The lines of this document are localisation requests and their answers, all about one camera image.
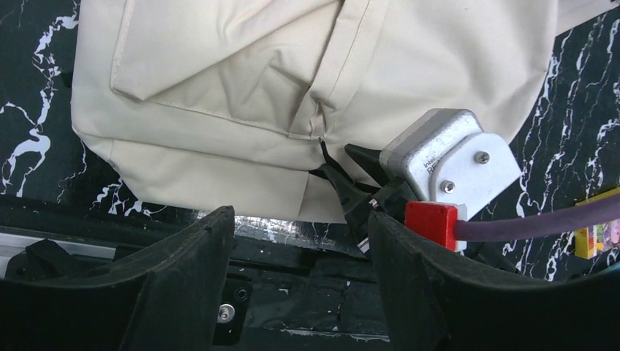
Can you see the colourful crayon box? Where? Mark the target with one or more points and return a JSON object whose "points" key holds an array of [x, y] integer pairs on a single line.
{"points": [[598, 238]]}

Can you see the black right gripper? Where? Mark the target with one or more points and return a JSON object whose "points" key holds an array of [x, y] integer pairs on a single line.
{"points": [[358, 200]]}

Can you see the beige canvas backpack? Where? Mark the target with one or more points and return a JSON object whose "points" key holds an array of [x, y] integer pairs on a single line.
{"points": [[199, 104]]}

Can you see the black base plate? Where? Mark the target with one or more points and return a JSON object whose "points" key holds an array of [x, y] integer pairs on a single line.
{"points": [[303, 288]]}

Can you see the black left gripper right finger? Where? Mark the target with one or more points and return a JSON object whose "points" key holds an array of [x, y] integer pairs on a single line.
{"points": [[436, 299]]}

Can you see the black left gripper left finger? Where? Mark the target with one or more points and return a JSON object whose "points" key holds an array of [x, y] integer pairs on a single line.
{"points": [[163, 297]]}

